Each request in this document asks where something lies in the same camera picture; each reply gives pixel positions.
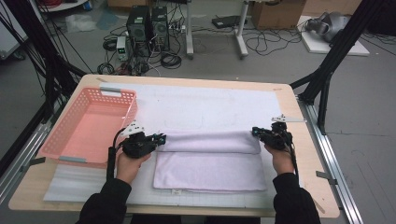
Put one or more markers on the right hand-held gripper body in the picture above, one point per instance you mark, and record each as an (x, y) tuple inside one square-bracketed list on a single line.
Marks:
[(277, 138)]

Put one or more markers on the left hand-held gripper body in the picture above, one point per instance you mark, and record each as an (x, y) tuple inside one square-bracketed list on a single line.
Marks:
[(137, 146)]

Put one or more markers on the pink plastic basket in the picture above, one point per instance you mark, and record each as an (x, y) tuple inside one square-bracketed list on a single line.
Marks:
[(90, 130)]

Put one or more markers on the lilac printed towel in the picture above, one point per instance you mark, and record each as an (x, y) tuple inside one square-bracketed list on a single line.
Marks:
[(211, 168)]

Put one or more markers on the person's left hand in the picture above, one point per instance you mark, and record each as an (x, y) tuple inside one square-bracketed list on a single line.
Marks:
[(130, 168)]

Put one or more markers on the person's right hand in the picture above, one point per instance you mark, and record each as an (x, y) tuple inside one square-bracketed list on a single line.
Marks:
[(280, 161)]

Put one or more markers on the white grid mat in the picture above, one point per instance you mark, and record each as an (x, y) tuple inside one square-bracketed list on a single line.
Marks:
[(202, 102)]

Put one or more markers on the white power supply unit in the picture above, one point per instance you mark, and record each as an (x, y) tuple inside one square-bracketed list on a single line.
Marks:
[(122, 46)]

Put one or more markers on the white table leg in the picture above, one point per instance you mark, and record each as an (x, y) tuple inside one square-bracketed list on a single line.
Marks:
[(240, 31), (189, 31)]

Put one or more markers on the white floor board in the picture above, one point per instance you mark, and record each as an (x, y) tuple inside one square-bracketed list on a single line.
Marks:
[(317, 46)]

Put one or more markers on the black computer tower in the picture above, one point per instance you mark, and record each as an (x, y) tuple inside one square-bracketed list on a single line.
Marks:
[(138, 28), (160, 28)]

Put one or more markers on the black flat device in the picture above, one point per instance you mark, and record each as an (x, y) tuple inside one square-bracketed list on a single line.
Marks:
[(225, 21)]

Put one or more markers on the cardboard box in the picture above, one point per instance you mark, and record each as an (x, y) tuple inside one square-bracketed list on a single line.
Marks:
[(277, 15), (330, 6)]

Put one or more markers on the grey headset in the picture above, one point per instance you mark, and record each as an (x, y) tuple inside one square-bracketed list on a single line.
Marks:
[(333, 25)]

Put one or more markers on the clear plastic bag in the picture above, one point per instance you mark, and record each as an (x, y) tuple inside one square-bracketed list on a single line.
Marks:
[(79, 23)]

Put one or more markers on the white cabinet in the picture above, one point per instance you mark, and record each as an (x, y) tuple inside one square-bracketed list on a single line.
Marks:
[(9, 37)]

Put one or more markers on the aluminium rail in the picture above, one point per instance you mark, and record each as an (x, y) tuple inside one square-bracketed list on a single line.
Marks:
[(25, 152), (330, 161)]

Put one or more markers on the grey metal bracket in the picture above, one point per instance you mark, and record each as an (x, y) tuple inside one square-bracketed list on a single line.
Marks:
[(323, 175), (37, 161)]

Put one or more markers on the black frame stand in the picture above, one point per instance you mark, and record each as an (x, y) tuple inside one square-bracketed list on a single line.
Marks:
[(53, 68), (344, 40)]

